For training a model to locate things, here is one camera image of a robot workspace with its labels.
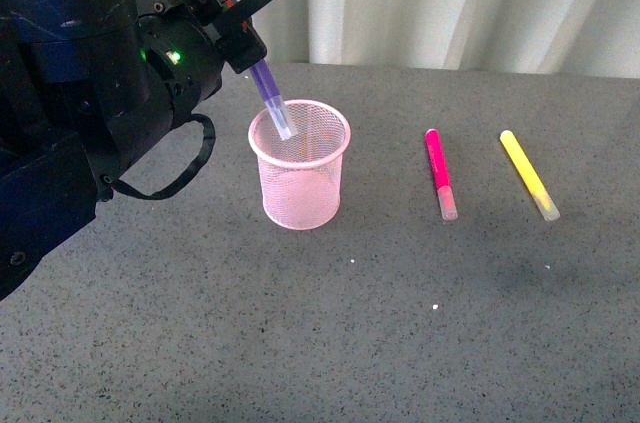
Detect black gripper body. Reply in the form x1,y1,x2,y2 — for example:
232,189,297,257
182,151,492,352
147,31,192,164
135,0,227,128

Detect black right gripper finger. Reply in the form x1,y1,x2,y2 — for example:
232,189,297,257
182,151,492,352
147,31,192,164
215,17,266,74

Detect purple marker pen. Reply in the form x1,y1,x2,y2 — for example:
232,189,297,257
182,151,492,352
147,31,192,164
250,59,298,141

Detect pink marker pen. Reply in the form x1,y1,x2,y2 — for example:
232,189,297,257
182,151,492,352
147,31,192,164
424,128,458,221

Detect pink mesh cup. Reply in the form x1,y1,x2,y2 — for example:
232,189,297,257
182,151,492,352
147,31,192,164
248,99,351,230

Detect white pleated curtain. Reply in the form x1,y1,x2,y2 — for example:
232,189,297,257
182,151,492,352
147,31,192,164
254,0,639,78

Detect yellow marker pen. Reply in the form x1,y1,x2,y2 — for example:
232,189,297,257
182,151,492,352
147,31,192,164
499,130,560,222

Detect black cable loop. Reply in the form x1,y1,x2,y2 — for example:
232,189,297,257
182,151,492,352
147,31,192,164
109,113,217,201

